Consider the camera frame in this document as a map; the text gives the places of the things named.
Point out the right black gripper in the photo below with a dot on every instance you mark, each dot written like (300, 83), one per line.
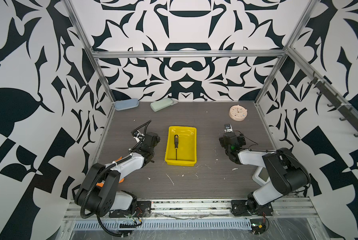
(223, 141)

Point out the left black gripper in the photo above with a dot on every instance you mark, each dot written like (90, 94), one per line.
(157, 140)

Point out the black yellow screwdriver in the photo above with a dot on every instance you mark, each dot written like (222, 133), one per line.
(176, 142)

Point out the orange object under arm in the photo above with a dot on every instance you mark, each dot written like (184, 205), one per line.
(122, 180)

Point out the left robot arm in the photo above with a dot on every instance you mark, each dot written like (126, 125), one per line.
(99, 194)

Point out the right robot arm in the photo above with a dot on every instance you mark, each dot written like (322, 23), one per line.
(286, 174)

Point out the yellow plastic bin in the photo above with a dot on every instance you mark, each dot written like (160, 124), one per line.
(187, 152)

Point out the pink round clock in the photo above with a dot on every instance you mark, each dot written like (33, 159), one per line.
(237, 113)

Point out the white tablet device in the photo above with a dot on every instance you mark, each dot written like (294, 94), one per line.
(261, 176)

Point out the white slotted cable duct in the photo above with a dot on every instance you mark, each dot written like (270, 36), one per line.
(173, 224)

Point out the black wall hook rack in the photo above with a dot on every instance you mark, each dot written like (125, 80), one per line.
(336, 101)

